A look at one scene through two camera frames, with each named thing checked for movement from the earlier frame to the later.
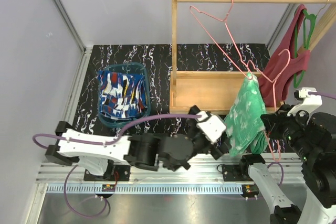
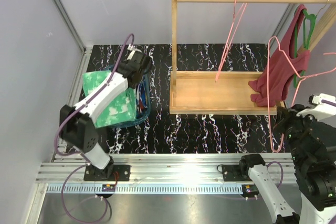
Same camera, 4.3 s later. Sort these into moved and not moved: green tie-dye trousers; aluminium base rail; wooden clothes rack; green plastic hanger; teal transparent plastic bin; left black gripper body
Moved: left black gripper body; green tie-dye trousers
Not moved: aluminium base rail; wooden clothes rack; green plastic hanger; teal transparent plastic bin
